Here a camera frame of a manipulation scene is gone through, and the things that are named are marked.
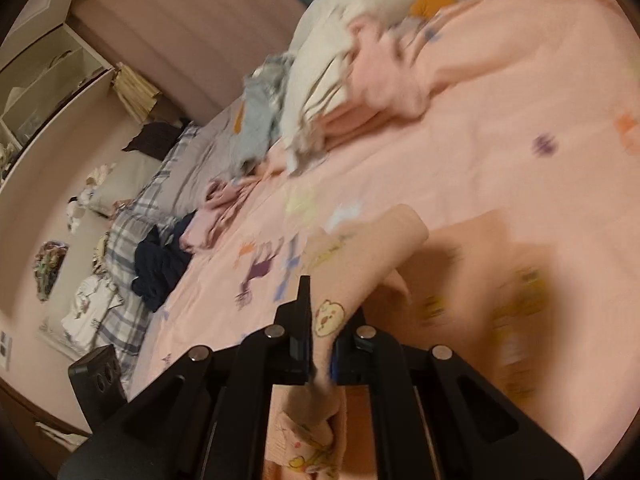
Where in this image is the blue plaid quilt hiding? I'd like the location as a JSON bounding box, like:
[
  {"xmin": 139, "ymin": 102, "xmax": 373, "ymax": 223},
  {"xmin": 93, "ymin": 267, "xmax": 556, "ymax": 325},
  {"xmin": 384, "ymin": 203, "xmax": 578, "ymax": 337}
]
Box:
[{"xmin": 95, "ymin": 122, "xmax": 201, "ymax": 396}]

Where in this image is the dark brown cloth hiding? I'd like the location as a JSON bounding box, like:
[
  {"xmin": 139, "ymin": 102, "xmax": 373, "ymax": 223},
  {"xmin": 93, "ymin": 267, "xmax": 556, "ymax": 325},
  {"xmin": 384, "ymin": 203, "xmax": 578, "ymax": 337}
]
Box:
[{"xmin": 122, "ymin": 121, "xmax": 186, "ymax": 161}]

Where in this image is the grey lavender quilt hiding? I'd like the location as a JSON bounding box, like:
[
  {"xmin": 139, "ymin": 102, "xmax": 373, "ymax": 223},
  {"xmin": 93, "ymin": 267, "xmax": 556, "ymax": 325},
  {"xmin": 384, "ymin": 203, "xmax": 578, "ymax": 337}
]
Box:
[{"xmin": 165, "ymin": 95, "xmax": 251, "ymax": 216}]

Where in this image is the yellow cartoon print pillow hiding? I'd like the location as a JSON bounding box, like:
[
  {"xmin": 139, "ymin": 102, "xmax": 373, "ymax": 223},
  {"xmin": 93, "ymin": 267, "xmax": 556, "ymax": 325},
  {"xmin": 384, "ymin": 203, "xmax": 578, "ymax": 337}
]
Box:
[{"xmin": 92, "ymin": 232, "xmax": 113, "ymax": 276}]

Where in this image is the pink fluffy garment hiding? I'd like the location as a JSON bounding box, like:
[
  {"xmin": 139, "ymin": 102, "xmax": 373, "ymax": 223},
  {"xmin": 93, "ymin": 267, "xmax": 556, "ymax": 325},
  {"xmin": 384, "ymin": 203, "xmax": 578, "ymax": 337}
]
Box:
[{"xmin": 350, "ymin": 15, "xmax": 441, "ymax": 121}]

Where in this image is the black and white plush toy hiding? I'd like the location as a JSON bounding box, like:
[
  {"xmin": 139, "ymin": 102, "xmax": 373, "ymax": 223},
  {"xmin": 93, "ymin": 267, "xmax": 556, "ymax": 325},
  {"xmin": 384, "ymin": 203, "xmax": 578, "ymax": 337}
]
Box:
[{"xmin": 67, "ymin": 187, "xmax": 98, "ymax": 233}]

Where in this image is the folded pink cloth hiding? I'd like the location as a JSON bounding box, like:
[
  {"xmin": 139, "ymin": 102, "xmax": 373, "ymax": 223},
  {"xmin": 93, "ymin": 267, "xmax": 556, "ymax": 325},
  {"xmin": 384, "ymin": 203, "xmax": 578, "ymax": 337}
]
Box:
[{"xmin": 320, "ymin": 100, "xmax": 391, "ymax": 151}]

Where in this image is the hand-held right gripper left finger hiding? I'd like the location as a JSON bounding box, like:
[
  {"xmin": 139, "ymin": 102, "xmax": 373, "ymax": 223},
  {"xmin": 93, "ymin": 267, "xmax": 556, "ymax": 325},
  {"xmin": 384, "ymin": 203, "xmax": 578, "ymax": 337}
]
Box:
[{"xmin": 57, "ymin": 275, "xmax": 316, "ymax": 480}]

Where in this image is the navy dark garment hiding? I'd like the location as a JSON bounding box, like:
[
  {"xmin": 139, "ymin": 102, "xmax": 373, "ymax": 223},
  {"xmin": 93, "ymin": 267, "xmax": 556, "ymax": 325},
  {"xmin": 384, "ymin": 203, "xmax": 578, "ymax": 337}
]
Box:
[{"xmin": 131, "ymin": 212, "xmax": 196, "ymax": 313}]

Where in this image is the white garment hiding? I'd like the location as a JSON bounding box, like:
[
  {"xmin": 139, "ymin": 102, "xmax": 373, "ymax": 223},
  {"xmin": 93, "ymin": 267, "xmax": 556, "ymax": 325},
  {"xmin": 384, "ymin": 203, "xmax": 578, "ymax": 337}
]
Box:
[{"xmin": 280, "ymin": 5, "xmax": 361, "ymax": 176}]

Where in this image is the colourful patterned cloth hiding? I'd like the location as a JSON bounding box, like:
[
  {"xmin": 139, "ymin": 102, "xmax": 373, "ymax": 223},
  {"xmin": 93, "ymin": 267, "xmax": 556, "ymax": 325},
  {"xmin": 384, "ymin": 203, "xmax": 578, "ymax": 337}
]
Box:
[{"xmin": 34, "ymin": 241, "xmax": 69, "ymax": 302}]

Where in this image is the pink cartoon print pajama top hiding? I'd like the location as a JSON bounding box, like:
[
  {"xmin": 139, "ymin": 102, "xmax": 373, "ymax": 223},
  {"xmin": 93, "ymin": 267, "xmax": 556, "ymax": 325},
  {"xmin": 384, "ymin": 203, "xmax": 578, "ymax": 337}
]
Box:
[{"xmin": 262, "ymin": 204, "xmax": 556, "ymax": 480}]

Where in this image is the white printed pillow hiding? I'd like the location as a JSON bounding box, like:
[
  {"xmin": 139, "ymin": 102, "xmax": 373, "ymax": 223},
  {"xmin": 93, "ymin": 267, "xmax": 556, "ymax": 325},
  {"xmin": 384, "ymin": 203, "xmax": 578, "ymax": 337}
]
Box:
[{"xmin": 60, "ymin": 275, "xmax": 123, "ymax": 356}]

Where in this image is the small grey pillow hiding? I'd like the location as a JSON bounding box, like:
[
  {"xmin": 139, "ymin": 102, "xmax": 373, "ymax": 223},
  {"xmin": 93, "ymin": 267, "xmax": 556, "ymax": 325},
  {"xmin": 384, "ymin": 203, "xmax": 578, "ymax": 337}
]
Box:
[{"xmin": 87, "ymin": 152, "xmax": 161, "ymax": 218}]

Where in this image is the yellow bamboo curtain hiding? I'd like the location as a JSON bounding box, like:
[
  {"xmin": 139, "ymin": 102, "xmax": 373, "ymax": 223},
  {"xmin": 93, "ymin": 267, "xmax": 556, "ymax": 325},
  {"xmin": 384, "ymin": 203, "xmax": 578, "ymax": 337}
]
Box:
[{"xmin": 112, "ymin": 62, "xmax": 162, "ymax": 123}]

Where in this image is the large grey pillow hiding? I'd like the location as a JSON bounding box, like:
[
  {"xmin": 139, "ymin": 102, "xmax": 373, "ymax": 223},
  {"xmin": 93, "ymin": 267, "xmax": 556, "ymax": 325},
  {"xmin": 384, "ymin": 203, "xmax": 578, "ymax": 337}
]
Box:
[{"xmin": 35, "ymin": 205, "xmax": 116, "ymax": 311}]

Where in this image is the crumpled mauve pink garment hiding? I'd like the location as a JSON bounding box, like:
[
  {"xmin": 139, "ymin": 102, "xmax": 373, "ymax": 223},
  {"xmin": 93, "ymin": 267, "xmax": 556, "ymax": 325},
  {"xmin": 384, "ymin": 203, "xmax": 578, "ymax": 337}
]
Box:
[{"xmin": 179, "ymin": 177, "xmax": 261, "ymax": 253}]

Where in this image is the grey garment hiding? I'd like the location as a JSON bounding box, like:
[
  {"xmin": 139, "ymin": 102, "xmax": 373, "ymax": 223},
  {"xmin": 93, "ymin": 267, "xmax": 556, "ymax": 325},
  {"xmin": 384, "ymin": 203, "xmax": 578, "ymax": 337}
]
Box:
[{"xmin": 230, "ymin": 52, "xmax": 296, "ymax": 176}]

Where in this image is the pale plush toy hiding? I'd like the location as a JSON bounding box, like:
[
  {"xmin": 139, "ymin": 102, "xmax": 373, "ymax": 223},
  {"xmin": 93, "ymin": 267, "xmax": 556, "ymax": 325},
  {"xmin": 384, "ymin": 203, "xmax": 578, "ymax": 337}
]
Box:
[{"xmin": 85, "ymin": 162, "xmax": 118, "ymax": 191}]

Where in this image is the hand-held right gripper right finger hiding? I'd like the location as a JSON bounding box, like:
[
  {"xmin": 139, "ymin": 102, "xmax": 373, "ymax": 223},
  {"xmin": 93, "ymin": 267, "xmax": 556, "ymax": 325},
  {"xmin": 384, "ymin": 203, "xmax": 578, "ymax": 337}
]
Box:
[{"xmin": 330, "ymin": 305, "xmax": 586, "ymax": 480}]

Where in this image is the pale cloth bundle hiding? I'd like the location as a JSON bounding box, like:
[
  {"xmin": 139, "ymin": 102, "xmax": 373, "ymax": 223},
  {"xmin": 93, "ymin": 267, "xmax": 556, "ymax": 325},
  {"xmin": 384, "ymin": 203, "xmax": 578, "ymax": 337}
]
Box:
[{"xmin": 0, "ymin": 140, "xmax": 21, "ymax": 181}]

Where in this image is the pink printed bed sheet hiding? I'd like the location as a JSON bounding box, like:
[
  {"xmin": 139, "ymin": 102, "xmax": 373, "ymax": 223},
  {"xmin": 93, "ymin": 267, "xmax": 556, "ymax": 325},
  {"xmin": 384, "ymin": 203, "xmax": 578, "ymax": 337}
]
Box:
[{"xmin": 125, "ymin": 0, "xmax": 640, "ymax": 480}]

